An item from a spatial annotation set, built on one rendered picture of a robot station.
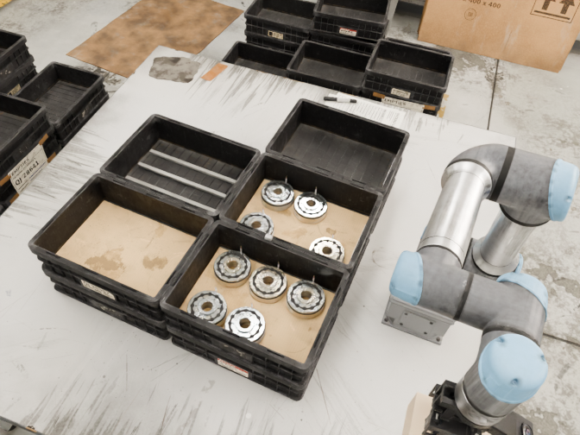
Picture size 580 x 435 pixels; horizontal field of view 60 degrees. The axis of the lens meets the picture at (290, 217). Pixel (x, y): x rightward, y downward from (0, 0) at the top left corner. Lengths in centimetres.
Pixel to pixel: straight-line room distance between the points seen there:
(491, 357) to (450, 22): 345
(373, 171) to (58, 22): 298
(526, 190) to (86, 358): 117
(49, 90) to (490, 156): 230
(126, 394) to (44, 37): 303
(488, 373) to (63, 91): 251
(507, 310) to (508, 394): 12
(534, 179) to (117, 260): 107
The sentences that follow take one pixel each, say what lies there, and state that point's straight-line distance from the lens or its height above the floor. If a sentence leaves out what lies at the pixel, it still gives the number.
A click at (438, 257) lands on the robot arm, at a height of 142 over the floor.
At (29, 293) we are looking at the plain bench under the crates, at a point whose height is 70.
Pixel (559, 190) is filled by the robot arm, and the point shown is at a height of 136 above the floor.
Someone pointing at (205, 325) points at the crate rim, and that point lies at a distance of 125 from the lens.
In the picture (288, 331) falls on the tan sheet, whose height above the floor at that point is 83.
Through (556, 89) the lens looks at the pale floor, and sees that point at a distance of 397.
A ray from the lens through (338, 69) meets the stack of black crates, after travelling 293.
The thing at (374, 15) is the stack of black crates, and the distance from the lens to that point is 321.
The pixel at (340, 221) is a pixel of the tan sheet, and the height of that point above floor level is 83.
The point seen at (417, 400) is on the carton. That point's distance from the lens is 101.
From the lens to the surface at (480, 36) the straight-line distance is 403.
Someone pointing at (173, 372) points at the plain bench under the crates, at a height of 70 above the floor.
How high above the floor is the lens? 204
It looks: 51 degrees down
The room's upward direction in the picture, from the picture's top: 5 degrees clockwise
